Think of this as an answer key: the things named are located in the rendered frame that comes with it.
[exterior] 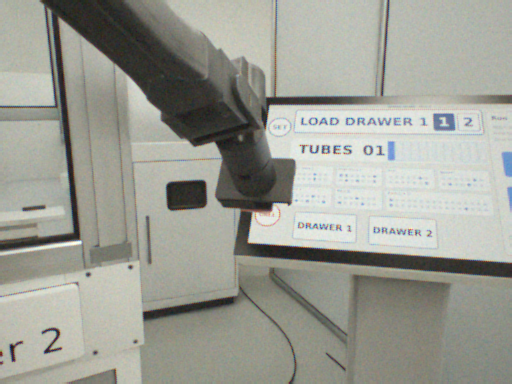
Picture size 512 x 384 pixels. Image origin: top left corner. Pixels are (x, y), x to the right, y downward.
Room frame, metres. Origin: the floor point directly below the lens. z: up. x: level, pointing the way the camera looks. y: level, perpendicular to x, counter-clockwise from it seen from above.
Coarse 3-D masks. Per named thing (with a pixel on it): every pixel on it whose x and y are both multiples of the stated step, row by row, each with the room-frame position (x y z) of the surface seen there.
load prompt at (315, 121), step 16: (304, 112) 0.73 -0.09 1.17; (320, 112) 0.73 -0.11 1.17; (336, 112) 0.72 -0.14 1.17; (352, 112) 0.71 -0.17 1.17; (368, 112) 0.71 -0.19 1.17; (384, 112) 0.70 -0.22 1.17; (400, 112) 0.70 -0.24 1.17; (416, 112) 0.69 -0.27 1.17; (432, 112) 0.69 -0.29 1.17; (448, 112) 0.68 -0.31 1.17; (464, 112) 0.68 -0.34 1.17; (480, 112) 0.67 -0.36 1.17; (304, 128) 0.71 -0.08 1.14; (320, 128) 0.70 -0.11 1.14; (336, 128) 0.70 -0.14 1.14; (352, 128) 0.69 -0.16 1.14; (368, 128) 0.69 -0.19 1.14; (384, 128) 0.68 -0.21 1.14; (400, 128) 0.68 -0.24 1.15; (416, 128) 0.67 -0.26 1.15; (432, 128) 0.67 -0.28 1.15; (448, 128) 0.66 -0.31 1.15; (464, 128) 0.66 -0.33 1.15; (480, 128) 0.65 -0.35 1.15
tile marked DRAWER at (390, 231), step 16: (368, 224) 0.58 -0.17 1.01; (384, 224) 0.57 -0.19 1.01; (400, 224) 0.57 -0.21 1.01; (416, 224) 0.56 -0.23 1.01; (432, 224) 0.56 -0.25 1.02; (368, 240) 0.56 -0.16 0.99; (384, 240) 0.56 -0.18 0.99; (400, 240) 0.55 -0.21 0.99; (416, 240) 0.55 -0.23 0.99; (432, 240) 0.55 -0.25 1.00
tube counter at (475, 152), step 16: (368, 144) 0.67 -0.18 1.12; (384, 144) 0.66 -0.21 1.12; (400, 144) 0.66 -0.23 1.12; (416, 144) 0.65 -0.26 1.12; (432, 144) 0.65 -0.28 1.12; (448, 144) 0.64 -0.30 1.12; (464, 144) 0.64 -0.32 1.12; (480, 144) 0.63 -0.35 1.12; (368, 160) 0.65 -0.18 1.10; (384, 160) 0.64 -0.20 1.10; (400, 160) 0.64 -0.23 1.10; (416, 160) 0.63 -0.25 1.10; (432, 160) 0.63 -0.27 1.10; (448, 160) 0.62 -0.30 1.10; (464, 160) 0.62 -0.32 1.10; (480, 160) 0.61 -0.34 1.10
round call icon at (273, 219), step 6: (276, 204) 0.62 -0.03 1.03; (282, 204) 0.62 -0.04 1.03; (276, 210) 0.62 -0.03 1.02; (258, 216) 0.61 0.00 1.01; (264, 216) 0.61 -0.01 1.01; (270, 216) 0.61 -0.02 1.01; (276, 216) 0.61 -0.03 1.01; (252, 222) 0.61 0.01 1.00; (258, 222) 0.61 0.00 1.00; (264, 222) 0.61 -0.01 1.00; (270, 222) 0.60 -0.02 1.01; (276, 222) 0.60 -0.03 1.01
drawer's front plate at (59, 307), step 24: (48, 288) 0.54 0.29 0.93; (72, 288) 0.54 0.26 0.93; (0, 312) 0.49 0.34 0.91; (24, 312) 0.51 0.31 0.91; (48, 312) 0.52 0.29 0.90; (72, 312) 0.53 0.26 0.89; (0, 336) 0.49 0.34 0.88; (24, 336) 0.51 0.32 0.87; (48, 336) 0.52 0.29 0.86; (72, 336) 0.53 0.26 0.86; (0, 360) 0.49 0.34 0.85; (24, 360) 0.50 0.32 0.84; (48, 360) 0.52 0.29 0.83
